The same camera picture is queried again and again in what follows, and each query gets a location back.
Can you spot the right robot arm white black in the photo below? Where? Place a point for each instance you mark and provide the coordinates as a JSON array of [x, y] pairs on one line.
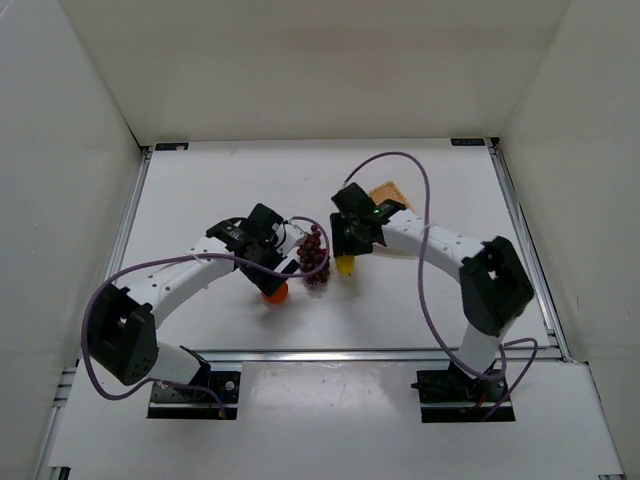
[[495, 288]]

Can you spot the right aluminium rail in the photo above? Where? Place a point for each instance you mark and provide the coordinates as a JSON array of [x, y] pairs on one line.
[[527, 247]]

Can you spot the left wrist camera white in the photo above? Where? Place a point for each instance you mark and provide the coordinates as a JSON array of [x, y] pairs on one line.
[[288, 237]]

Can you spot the orange fake mandarin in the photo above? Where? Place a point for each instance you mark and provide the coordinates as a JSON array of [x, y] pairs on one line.
[[278, 296]]

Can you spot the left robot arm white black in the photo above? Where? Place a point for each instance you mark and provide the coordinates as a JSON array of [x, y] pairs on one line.
[[123, 321]]

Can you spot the yellow fake lemon fruit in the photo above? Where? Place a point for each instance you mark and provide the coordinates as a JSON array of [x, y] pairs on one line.
[[345, 264]]

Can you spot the front aluminium rail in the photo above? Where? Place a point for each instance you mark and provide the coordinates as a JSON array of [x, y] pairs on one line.
[[402, 355]]

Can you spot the left black corner bracket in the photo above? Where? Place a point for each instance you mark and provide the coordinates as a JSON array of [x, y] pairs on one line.
[[171, 146]]

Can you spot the purple fake grape bunch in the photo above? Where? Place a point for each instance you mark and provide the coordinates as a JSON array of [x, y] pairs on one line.
[[311, 253]]

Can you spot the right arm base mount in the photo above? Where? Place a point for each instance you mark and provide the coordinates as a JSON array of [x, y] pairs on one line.
[[449, 396]]

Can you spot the black corner bracket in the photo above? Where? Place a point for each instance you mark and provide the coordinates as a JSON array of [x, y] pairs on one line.
[[467, 142], [171, 146]]

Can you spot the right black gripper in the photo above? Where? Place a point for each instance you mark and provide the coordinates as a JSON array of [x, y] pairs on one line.
[[345, 245]]

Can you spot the left aluminium rail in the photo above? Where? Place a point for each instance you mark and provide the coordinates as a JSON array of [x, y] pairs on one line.
[[130, 208]]

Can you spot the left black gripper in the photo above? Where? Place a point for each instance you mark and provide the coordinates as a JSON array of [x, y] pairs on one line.
[[272, 276]]

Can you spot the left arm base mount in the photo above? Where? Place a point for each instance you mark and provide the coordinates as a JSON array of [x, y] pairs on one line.
[[170, 403]]

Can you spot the aluminium rail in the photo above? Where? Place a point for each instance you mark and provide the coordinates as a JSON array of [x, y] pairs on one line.
[[402, 355], [527, 247], [130, 208]]

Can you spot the woven triangular fruit basket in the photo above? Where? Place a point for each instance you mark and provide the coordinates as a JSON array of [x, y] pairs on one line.
[[389, 191]]

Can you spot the right black corner bracket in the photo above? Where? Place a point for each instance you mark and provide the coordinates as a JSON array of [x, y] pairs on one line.
[[467, 142]]

